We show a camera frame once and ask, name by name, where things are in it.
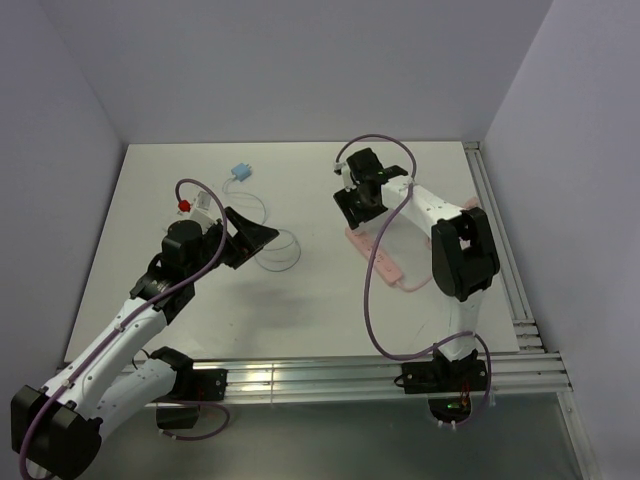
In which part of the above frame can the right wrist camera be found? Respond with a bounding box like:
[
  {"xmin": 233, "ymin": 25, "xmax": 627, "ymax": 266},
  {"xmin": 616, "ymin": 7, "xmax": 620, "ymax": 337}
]
[{"xmin": 333, "ymin": 161, "xmax": 353, "ymax": 190}]

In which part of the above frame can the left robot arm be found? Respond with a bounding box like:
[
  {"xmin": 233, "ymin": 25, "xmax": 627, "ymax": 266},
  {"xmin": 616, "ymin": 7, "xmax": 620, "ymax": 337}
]
[{"xmin": 10, "ymin": 207, "xmax": 279, "ymax": 479}]

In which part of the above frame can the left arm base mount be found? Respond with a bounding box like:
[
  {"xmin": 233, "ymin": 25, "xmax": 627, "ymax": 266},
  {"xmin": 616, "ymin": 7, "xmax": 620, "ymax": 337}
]
[{"xmin": 155, "ymin": 368, "xmax": 231, "ymax": 437}]

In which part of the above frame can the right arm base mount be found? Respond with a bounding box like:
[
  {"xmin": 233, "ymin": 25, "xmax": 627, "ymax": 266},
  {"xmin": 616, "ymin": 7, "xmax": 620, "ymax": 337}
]
[{"xmin": 394, "ymin": 355, "xmax": 491, "ymax": 426}]

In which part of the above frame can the thin blue charging cable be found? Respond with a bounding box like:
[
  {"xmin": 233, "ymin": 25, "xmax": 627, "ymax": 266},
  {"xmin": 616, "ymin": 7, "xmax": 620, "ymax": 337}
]
[{"xmin": 222, "ymin": 175, "xmax": 303, "ymax": 273}]

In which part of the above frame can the pink power strip cord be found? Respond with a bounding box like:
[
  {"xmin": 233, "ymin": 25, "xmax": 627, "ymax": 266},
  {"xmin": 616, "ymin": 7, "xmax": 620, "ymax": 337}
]
[{"xmin": 397, "ymin": 194, "xmax": 482, "ymax": 295}]

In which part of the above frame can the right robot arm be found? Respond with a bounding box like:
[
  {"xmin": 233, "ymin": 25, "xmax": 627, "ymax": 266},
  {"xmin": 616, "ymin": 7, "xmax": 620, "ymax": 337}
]
[{"xmin": 333, "ymin": 148, "xmax": 500, "ymax": 390}]

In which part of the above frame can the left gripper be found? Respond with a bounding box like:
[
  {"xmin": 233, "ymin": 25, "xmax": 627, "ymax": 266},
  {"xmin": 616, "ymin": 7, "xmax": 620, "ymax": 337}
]
[{"xmin": 187, "ymin": 207, "xmax": 278, "ymax": 281}]

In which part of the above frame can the pink power strip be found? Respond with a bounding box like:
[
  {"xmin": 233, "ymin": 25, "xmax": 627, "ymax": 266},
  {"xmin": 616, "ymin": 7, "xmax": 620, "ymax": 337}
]
[{"xmin": 345, "ymin": 228, "xmax": 403, "ymax": 287}]

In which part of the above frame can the aluminium frame rail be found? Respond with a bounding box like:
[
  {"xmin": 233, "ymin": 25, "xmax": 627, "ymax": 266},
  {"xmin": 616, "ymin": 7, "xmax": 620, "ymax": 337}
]
[{"xmin": 29, "ymin": 142, "xmax": 601, "ymax": 480}]

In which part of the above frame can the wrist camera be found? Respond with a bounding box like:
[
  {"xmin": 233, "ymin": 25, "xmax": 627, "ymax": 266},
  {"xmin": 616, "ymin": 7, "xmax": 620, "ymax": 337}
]
[
  {"xmin": 333, "ymin": 161, "xmax": 353, "ymax": 190},
  {"xmin": 177, "ymin": 191, "xmax": 215, "ymax": 232}
]

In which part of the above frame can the blue charger plug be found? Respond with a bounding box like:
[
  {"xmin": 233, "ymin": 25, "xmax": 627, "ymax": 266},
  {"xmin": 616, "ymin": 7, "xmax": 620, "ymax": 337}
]
[{"xmin": 231, "ymin": 163, "xmax": 252, "ymax": 182}]

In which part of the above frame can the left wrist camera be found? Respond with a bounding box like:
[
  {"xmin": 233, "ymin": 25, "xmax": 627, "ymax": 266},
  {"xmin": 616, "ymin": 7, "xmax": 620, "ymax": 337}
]
[{"xmin": 177, "ymin": 191, "xmax": 215, "ymax": 232}]

